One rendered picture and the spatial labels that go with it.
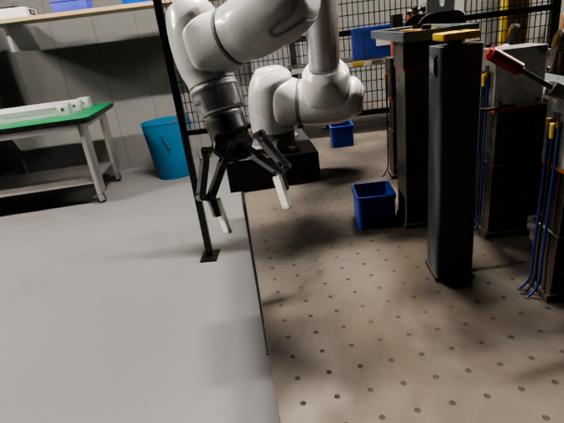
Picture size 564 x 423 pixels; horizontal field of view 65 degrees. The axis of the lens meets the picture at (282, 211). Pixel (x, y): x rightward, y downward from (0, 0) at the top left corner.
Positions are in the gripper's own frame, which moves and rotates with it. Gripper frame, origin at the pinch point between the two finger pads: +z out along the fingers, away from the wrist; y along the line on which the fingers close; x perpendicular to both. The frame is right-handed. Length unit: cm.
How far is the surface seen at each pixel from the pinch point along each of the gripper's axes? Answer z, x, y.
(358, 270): 19.3, 1.7, -17.6
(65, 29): -182, -388, -36
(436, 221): 11.5, 17.6, -27.2
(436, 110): -8.6, 23.1, -28.7
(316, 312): 20.4, 7.7, -1.9
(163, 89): -106, -378, -104
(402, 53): -21.9, 7.1, -41.3
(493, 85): -9, 20, -49
